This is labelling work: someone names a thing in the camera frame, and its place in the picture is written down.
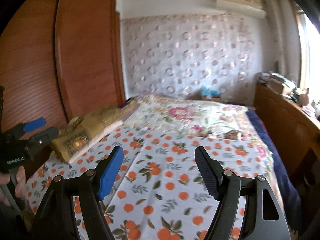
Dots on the bright window with frame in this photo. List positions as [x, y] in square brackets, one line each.
[309, 42]

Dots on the pink figurine on sideboard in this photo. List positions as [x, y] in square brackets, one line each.
[304, 98]

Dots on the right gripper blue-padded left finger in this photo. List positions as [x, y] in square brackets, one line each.
[55, 218]

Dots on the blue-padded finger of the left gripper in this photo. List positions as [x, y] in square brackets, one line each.
[20, 129]

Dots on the long wooden sideboard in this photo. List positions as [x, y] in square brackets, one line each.
[293, 133]

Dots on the pink floral bed quilt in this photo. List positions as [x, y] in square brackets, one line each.
[197, 118]

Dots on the white wall air conditioner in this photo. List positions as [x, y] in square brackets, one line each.
[250, 8]

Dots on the white circle-patterned curtain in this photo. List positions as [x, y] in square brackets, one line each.
[178, 55]

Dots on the red-brown wooden wardrobe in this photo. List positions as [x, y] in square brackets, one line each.
[60, 59]

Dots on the dark blue blanket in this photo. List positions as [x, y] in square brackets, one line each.
[288, 193]

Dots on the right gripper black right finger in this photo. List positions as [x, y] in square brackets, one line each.
[263, 217]

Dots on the beige folded cloth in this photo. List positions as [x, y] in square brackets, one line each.
[89, 143]

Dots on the orange-fruit print bed sheet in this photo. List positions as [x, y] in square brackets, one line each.
[158, 192]

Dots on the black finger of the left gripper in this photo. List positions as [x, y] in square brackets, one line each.
[35, 143]

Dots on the brown gold patterned garment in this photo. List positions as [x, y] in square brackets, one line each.
[91, 124]

